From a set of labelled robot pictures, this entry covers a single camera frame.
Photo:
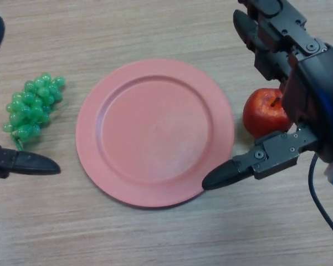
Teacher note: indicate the green grape bunch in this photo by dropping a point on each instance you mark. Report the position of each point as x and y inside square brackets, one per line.
[30, 110]

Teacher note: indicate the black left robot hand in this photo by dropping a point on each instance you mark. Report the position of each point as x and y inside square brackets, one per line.
[30, 164]

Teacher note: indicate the pink round plate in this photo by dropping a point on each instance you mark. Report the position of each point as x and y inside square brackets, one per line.
[155, 133]

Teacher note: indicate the red apple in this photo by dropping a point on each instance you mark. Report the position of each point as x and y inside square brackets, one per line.
[261, 116]

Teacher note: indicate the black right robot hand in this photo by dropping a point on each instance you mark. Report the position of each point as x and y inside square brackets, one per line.
[313, 86]

